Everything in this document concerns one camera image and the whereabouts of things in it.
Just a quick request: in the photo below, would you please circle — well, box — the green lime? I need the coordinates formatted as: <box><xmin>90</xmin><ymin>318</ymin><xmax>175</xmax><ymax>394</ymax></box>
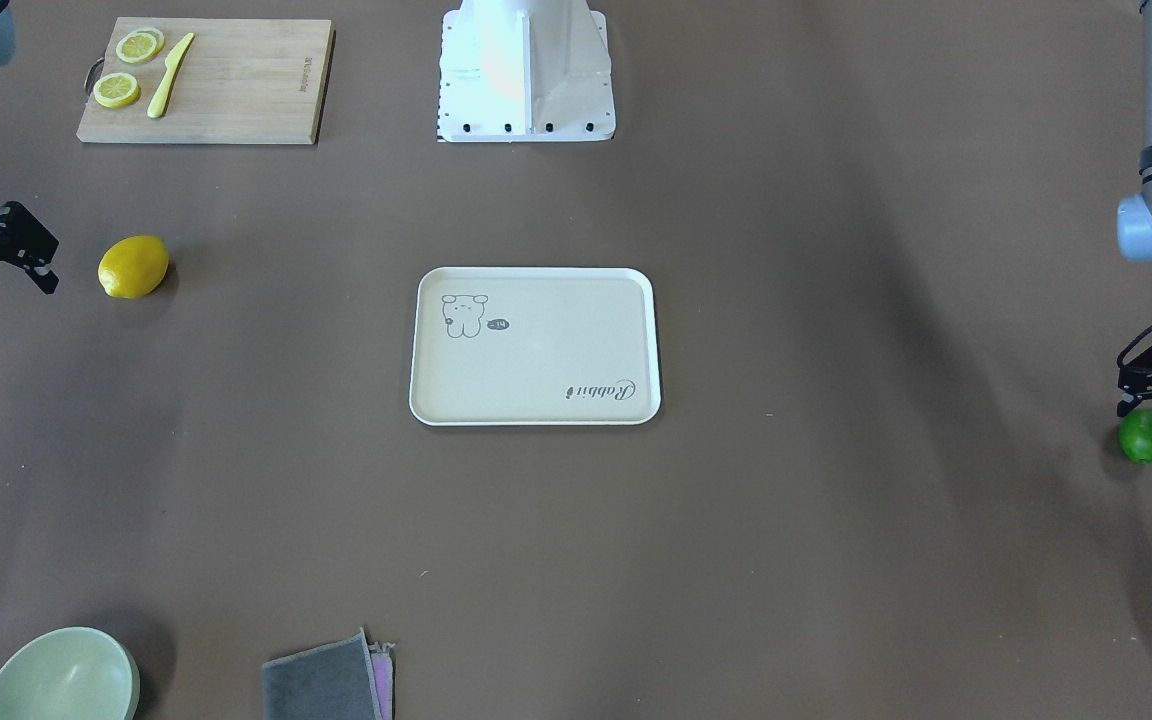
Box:
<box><xmin>1117</xmin><ymin>407</ymin><xmax>1152</xmax><ymax>464</ymax></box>

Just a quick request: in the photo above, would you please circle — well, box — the yellow lemon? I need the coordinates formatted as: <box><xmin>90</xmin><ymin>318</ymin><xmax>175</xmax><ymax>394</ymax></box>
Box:
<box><xmin>99</xmin><ymin>234</ymin><xmax>170</xmax><ymax>300</ymax></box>

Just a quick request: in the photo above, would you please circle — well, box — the cream rabbit tray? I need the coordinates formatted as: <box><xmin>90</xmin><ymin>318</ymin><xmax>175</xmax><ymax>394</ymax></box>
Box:
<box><xmin>410</xmin><ymin>266</ymin><xmax>662</xmax><ymax>427</ymax></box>

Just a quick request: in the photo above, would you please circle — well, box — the lower lemon slice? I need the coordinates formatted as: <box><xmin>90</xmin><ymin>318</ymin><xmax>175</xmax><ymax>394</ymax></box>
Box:
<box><xmin>90</xmin><ymin>71</ymin><xmax>141</xmax><ymax>109</ymax></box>

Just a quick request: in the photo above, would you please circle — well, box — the lemon slice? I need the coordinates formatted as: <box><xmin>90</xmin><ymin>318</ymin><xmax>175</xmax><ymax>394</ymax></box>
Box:
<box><xmin>90</xmin><ymin>71</ymin><xmax>141</xmax><ymax>109</ymax></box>
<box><xmin>115</xmin><ymin>26</ymin><xmax>165</xmax><ymax>65</ymax></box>

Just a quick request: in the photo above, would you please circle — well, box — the upper lemon slice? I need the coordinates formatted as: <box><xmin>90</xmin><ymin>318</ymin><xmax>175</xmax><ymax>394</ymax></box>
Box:
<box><xmin>115</xmin><ymin>26</ymin><xmax>165</xmax><ymax>65</ymax></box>

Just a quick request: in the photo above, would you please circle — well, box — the yellow plastic knife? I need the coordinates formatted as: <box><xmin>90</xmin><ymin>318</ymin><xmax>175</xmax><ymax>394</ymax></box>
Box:
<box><xmin>146</xmin><ymin>32</ymin><xmax>196</xmax><ymax>120</ymax></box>

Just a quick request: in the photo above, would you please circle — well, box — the bamboo cutting board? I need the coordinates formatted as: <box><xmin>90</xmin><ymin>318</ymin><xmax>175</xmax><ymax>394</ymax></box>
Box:
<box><xmin>76</xmin><ymin>15</ymin><xmax>335</xmax><ymax>145</ymax></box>

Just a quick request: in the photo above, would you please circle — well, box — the light green bowl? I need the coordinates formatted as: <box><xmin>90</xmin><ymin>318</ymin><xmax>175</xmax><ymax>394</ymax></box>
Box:
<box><xmin>0</xmin><ymin>626</ymin><xmax>141</xmax><ymax>719</ymax></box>

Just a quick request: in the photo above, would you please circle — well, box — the grey folded cloth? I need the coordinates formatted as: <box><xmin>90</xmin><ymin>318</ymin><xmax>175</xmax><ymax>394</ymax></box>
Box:
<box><xmin>262</xmin><ymin>629</ymin><xmax>379</xmax><ymax>719</ymax></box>

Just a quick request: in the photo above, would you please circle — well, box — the pink folded cloth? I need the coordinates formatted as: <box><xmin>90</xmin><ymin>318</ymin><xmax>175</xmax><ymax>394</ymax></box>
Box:
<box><xmin>367</xmin><ymin>643</ymin><xmax>396</xmax><ymax>720</ymax></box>

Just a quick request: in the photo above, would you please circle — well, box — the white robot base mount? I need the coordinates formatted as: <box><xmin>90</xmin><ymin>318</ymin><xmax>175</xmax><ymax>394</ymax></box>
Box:
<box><xmin>435</xmin><ymin>1</ymin><xmax>617</xmax><ymax>143</ymax></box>

